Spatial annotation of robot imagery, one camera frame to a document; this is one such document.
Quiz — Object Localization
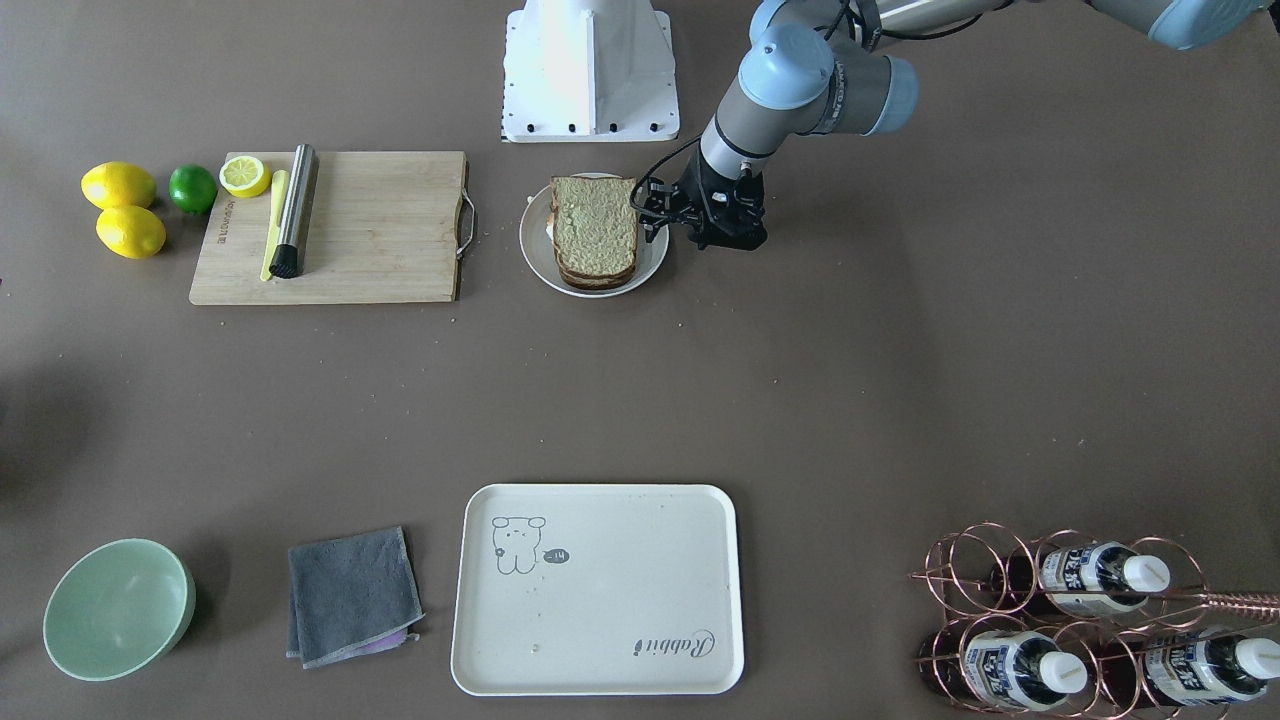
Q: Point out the white round plate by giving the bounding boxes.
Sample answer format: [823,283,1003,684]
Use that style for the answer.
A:
[520,173,669,297]

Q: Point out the copper wire bottle rack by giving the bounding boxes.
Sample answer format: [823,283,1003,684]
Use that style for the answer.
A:
[914,521,1277,719]

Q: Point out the tea bottle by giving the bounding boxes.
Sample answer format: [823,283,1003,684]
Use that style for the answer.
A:
[980,541,1172,621]
[916,626,1091,712]
[1098,628,1279,708]

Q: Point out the cream rabbit tray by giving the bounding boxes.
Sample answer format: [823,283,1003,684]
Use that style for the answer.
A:
[451,483,746,697]

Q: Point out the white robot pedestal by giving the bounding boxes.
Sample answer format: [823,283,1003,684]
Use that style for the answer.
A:
[500,1,681,143]

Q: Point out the yellow lemon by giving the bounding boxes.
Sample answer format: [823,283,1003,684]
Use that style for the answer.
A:
[95,205,166,259]
[79,161,157,210]

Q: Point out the yellow lemon near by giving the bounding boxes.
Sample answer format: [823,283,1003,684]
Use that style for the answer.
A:
[95,205,166,259]

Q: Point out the yellow lemon far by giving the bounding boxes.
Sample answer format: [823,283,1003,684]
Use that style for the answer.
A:
[79,161,157,210]

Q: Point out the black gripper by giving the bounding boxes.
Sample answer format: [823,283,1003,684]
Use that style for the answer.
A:
[630,151,765,243]

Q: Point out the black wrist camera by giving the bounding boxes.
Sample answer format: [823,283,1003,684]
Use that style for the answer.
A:
[690,172,767,251]

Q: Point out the green lime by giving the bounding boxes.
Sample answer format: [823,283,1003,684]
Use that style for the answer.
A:
[168,164,219,215]

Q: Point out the wooden cutting board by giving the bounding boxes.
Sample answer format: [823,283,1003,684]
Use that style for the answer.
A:
[189,151,470,306]

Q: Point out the grey folded cloth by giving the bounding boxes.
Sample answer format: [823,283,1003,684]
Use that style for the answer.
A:
[285,527,425,669]

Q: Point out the halved lemon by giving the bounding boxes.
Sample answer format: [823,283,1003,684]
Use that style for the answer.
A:
[218,154,273,199]

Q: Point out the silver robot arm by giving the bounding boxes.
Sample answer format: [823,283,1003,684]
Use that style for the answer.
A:
[631,1,1005,250]

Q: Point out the green ceramic bowl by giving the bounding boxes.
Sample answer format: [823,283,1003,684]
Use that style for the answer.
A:
[42,538,196,682]

